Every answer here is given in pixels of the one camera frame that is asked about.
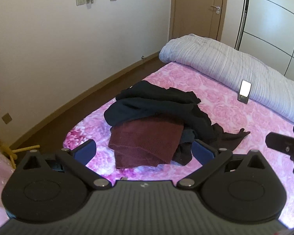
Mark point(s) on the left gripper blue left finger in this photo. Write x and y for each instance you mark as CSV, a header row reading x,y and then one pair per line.
x,y
85,152

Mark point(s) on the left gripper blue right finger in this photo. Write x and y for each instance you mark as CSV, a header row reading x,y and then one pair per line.
x,y
202,152

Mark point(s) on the black zip jacket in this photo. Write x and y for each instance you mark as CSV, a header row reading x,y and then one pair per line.
x,y
144,99

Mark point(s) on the dark clothes pile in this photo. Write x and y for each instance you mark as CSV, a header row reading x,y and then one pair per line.
x,y
221,141

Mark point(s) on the maroon knit sweater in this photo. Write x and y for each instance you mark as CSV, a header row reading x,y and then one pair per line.
x,y
148,141

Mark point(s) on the black smartphone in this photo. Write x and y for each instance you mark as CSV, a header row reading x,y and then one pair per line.
x,y
244,92

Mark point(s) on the yellow wooden rack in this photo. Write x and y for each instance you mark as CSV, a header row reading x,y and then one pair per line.
x,y
13,153

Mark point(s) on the white sliding wardrobe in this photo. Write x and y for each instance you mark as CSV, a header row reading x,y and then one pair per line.
x,y
268,34

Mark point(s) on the brown wooden door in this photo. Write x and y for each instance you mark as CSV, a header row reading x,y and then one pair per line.
x,y
201,17

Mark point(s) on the low wall socket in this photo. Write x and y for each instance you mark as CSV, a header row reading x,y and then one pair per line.
x,y
6,118

